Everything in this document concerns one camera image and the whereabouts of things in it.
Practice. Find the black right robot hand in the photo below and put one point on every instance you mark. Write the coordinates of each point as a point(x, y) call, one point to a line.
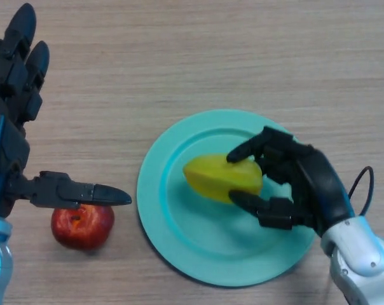
point(319, 184)

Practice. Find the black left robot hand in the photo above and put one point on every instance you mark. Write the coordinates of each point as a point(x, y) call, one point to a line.
point(6, 149)

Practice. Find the yellow starfruit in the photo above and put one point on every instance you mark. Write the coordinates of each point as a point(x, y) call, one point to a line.
point(220, 178)

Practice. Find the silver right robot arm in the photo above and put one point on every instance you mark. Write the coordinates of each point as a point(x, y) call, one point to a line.
point(360, 254)

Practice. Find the green round plate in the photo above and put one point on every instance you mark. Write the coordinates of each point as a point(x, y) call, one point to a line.
point(179, 235)

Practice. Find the red apple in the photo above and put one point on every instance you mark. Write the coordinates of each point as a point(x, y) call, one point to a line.
point(80, 230)

